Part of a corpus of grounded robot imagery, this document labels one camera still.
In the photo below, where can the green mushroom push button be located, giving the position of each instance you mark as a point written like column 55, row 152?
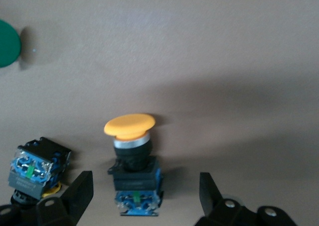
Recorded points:
column 7, row 44

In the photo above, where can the black blue push button switch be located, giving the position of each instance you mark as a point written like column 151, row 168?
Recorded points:
column 32, row 166

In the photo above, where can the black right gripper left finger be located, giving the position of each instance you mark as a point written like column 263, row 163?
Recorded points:
column 74, row 201

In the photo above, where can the yellow push button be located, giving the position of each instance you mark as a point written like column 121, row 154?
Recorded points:
column 132, row 158

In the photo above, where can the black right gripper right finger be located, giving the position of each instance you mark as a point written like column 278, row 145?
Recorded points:
column 209, row 198

